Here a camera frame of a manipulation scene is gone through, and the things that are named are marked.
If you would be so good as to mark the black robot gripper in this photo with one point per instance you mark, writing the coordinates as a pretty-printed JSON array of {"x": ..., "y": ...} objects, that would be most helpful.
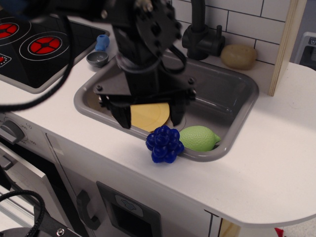
[{"x": 118, "y": 89}]

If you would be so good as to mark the blue toy blueberry cluster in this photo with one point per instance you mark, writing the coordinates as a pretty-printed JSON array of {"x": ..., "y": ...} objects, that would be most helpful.
[{"x": 165, "y": 144}]

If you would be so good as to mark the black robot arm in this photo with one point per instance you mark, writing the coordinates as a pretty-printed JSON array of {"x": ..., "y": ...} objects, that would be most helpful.
[{"x": 144, "y": 30}]

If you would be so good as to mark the yellow toy plate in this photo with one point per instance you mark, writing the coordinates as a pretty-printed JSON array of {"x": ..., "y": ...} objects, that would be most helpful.
[{"x": 149, "y": 116}]

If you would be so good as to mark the grey plastic sink basin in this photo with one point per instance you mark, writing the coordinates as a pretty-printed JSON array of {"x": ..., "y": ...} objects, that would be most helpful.
[{"x": 224, "y": 99}]

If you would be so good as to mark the green toy lime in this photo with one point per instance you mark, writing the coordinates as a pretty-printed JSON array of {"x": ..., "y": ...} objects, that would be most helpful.
[{"x": 199, "y": 138}]

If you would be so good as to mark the small grey toy bowl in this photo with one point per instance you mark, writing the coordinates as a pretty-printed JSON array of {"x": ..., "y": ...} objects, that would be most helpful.
[{"x": 97, "y": 58}]

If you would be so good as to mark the black toy faucet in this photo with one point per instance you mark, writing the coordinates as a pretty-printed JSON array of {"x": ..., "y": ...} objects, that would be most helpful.
[{"x": 200, "y": 41}]

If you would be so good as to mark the beige toy potato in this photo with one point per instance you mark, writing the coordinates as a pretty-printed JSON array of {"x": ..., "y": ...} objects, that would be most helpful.
[{"x": 238, "y": 56}]

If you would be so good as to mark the grey dishwasher control panel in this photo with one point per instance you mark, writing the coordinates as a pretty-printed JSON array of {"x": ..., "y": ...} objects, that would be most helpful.
[{"x": 128, "y": 215}]

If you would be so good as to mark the black toy stovetop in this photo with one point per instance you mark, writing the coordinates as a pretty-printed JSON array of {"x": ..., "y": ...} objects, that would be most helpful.
[{"x": 33, "y": 56}]

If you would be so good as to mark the grey oven knob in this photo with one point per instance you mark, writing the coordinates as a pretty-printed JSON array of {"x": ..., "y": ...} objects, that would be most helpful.
[{"x": 11, "y": 132}]

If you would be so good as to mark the white oven door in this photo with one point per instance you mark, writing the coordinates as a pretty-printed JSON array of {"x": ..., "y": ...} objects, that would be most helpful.
[{"x": 26, "y": 176}]

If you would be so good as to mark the light wooden side panel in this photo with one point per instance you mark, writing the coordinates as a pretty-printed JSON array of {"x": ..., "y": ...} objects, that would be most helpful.
[{"x": 289, "y": 35}]

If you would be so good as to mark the grey cabinet door handle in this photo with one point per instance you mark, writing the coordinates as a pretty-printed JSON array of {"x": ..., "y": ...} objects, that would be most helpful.
[{"x": 83, "y": 201}]

